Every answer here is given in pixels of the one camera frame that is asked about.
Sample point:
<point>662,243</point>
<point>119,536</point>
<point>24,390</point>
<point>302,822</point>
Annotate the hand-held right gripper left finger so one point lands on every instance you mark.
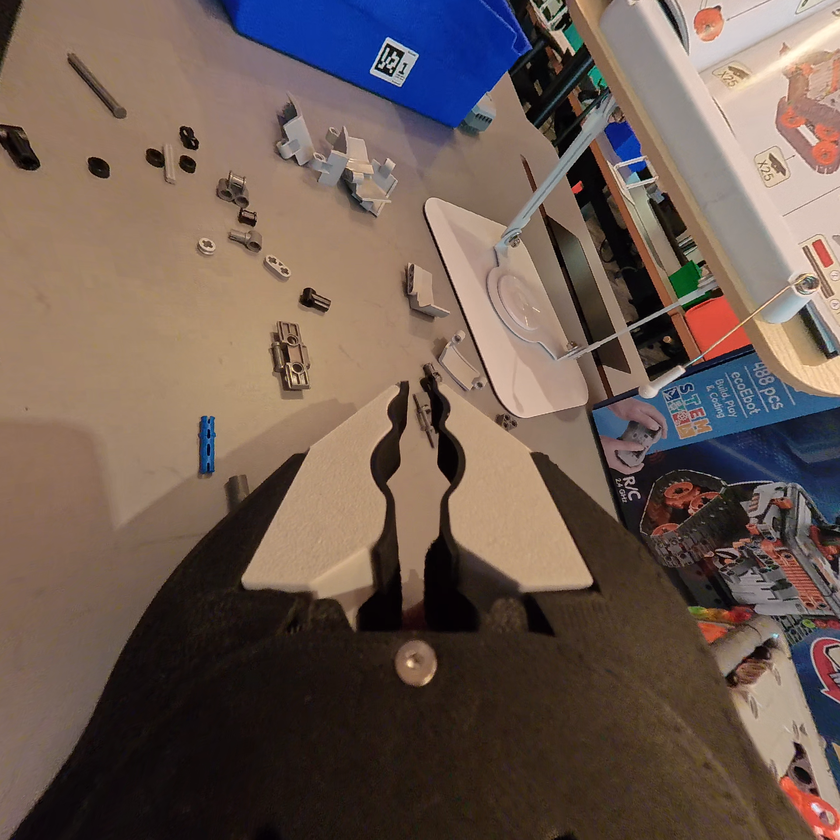
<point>315,532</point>

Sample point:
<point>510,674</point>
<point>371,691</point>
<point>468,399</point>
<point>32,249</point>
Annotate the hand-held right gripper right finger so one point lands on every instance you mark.
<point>519,525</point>

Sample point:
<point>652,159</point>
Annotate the pile of dark grey connectors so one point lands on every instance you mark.
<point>290,355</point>

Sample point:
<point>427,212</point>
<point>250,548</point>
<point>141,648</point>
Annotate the black grey toy robot vehicle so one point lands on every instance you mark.
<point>788,735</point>

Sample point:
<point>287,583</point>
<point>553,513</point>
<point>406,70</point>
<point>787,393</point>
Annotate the blue plastic bin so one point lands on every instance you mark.
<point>328,40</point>

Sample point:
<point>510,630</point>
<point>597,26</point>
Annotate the grey cylinder toy sleeve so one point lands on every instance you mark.
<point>238,488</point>

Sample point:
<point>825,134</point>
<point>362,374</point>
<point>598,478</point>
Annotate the dark grey toy beam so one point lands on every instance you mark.
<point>505,421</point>

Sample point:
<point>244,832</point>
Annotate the small blue toy brick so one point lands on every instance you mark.
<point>206,444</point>

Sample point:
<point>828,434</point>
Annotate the dark grey small toy pieces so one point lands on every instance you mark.
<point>427,414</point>

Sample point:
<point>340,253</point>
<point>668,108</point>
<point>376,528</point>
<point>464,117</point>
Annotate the light grey angled toy piece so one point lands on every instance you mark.
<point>460,361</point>

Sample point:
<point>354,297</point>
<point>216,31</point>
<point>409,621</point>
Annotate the blue robot kit box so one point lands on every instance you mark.
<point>735,499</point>

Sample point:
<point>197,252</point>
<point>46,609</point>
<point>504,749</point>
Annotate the light grey toy block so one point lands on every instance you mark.
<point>423,289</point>

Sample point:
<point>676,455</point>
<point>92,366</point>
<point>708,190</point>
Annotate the wooden book stand white base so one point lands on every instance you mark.
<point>473,263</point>

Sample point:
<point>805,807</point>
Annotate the orange plastic object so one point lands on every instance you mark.
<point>715,322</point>

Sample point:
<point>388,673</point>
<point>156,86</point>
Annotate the pile of light grey pieces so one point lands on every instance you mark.
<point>335,158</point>

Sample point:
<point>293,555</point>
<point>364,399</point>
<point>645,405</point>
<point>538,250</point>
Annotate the small grey device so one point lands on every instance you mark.
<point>479,112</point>

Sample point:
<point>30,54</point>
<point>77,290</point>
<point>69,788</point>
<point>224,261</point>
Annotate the printed instruction manual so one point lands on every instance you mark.
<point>775,131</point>

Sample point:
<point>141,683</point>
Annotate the black angled toy connector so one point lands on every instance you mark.
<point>16,145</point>

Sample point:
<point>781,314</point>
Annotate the dark grey toy axle rod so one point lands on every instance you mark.
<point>96,85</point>

